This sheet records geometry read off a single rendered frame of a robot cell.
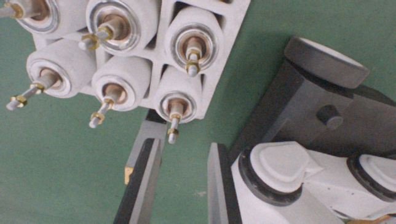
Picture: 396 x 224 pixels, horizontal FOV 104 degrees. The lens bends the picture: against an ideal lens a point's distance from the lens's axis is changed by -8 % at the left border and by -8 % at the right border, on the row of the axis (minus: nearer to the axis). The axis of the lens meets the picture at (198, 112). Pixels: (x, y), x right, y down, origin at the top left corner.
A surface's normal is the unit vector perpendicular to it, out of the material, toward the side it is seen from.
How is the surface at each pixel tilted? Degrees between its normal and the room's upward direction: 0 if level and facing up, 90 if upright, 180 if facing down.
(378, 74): 0
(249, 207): 38
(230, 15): 0
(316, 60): 49
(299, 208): 90
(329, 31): 0
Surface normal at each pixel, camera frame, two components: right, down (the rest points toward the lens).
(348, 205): -0.30, 0.52
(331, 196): -0.08, 0.60
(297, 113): -0.69, 0.29
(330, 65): -0.48, 0.40
